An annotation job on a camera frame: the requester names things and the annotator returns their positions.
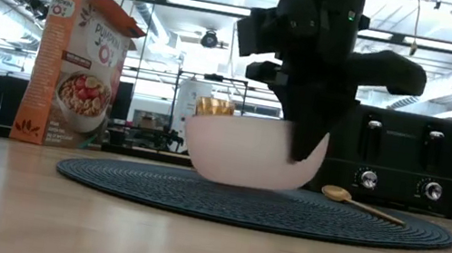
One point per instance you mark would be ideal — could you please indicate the black monitor screen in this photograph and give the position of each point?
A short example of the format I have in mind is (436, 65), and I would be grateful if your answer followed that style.
(122, 102)

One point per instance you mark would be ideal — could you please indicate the black four-slot toaster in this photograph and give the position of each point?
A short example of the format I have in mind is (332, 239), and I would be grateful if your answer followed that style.
(400, 160)

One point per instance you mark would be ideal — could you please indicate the orange pumpkin cereal box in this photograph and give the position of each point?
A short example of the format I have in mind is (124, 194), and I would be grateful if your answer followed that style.
(76, 87)

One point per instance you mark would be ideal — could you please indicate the dark blue round placemat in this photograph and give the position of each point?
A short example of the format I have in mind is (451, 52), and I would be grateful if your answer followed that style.
(249, 206)

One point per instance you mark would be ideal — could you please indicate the wooden spoon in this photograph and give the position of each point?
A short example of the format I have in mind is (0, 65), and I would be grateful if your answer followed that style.
(336, 193)

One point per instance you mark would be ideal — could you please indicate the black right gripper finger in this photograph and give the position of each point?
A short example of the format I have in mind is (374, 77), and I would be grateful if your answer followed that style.
(310, 131)

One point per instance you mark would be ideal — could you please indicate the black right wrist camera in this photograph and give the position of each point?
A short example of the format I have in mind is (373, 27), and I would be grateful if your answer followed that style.
(262, 33)

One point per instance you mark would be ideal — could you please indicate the black overhead frame bar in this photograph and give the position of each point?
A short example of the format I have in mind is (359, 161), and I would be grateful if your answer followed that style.
(182, 2)

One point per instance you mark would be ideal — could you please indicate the black tubular frame stand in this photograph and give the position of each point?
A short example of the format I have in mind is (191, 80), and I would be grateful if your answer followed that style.
(174, 104)

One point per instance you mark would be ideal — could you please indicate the amber faceted drinking glass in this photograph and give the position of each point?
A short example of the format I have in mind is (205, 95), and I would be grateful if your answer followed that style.
(214, 107)

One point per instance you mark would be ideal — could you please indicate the white round bowl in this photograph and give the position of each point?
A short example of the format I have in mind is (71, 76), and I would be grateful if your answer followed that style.
(244, 152)

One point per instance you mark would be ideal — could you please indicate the white cylindrical tank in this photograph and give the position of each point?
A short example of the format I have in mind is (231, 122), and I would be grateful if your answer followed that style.
(186, 101)

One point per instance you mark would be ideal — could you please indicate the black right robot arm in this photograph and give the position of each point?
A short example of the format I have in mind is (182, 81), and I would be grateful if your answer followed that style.
(391, 73)

